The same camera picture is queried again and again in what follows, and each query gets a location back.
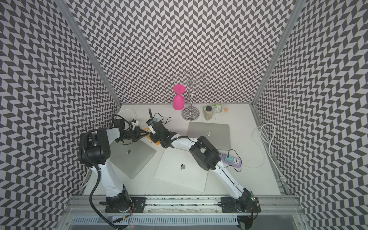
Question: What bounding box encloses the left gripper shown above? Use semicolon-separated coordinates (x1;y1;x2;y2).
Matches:
116;126;149;142

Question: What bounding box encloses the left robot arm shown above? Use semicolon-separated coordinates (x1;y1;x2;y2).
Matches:
77;115;156;212

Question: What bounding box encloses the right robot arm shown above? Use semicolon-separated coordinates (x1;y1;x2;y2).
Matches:
146;118;261;213

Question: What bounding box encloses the left silver laptop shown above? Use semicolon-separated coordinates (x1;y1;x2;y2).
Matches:
110;140;156;179

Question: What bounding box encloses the centre white laptop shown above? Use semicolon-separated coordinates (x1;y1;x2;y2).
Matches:
154;149;208;192

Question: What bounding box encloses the rear grey laptop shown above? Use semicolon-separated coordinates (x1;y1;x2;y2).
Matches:
187;122;231;150

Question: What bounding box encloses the orange power strip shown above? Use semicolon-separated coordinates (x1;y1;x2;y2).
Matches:
144;128;161;146

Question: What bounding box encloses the chrome glass holder stand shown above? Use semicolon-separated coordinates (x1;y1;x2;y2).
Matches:
172;71;208;122

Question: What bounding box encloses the pink wine glass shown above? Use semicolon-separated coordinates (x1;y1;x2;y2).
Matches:
172;84;186;111

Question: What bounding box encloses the small glass bottle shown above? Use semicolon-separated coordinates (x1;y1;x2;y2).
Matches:
204;106;213;121

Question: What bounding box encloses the green packet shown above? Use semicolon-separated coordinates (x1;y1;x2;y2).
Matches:
203;104;223;114

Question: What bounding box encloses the green adapter on purple strip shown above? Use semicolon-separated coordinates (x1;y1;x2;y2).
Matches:
224;155;234;163

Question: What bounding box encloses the purple power strip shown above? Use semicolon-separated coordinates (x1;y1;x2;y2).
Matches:
219;152;242;169

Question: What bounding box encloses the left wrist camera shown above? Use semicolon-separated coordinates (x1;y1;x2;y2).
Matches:
129;119;139;130

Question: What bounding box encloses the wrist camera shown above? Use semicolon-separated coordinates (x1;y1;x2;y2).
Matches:
146;108;155;135
129;119;139;130

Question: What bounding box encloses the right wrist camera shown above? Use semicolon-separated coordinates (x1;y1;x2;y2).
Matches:
146;108;155;135

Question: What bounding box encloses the black cable to white laptop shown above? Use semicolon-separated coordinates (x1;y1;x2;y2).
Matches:
227;149;242;173

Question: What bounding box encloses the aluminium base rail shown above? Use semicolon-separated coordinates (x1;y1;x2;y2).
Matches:
62;195;304;215

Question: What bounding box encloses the white cable right side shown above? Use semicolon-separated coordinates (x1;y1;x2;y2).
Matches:
240;123;288;183

